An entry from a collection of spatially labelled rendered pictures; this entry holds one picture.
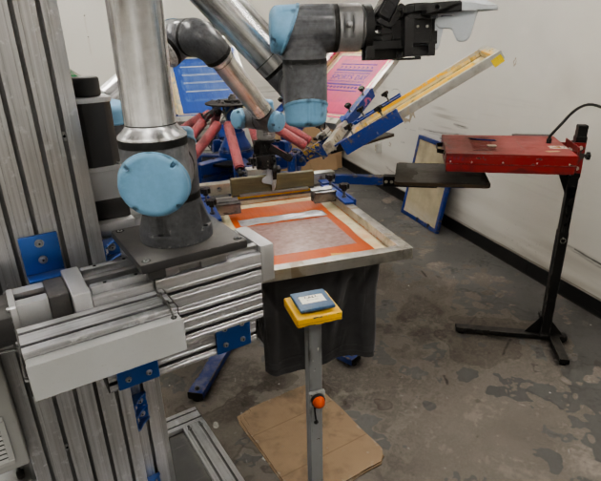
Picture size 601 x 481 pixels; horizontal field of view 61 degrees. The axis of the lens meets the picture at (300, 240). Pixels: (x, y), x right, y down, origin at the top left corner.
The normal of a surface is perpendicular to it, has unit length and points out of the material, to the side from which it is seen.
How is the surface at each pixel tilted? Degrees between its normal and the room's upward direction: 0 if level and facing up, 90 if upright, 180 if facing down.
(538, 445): 0
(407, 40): 82
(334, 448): 0
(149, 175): 98
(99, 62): 90
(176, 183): 98
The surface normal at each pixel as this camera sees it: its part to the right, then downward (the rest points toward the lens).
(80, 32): 0.31, 0.36
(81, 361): 0.54, 0.31
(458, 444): -0.03, -0.92
